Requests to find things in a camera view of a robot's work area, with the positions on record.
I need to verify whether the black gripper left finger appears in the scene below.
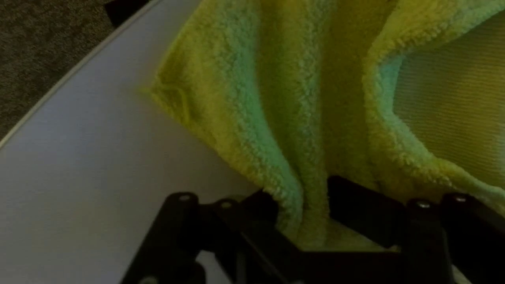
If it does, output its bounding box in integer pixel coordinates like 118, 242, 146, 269
121, 190, 312, 284

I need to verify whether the yellow microfibre cloth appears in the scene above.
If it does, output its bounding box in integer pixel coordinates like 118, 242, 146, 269
148, 0, 505, 253

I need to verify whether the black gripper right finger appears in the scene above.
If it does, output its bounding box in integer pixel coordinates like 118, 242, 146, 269
328, 176, 505, 284

